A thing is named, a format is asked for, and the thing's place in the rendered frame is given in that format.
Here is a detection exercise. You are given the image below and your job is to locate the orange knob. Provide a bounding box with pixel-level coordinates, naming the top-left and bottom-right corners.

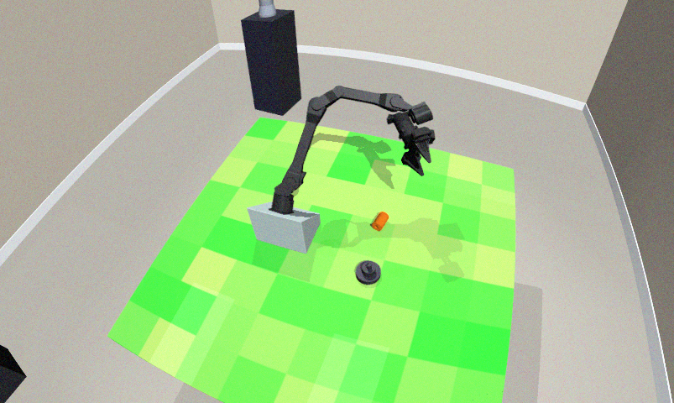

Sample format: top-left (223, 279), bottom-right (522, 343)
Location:
top-left (372, 212), bottom-right (389, 232)

